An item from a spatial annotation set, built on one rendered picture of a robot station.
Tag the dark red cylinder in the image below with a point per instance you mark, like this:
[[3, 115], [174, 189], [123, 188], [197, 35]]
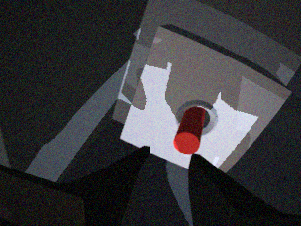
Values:
[[189, 133]]

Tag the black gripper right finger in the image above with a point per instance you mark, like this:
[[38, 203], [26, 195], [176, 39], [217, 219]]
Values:
[[218, 200]]

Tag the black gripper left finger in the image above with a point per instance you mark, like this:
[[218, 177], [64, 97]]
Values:
[[108, 197]]

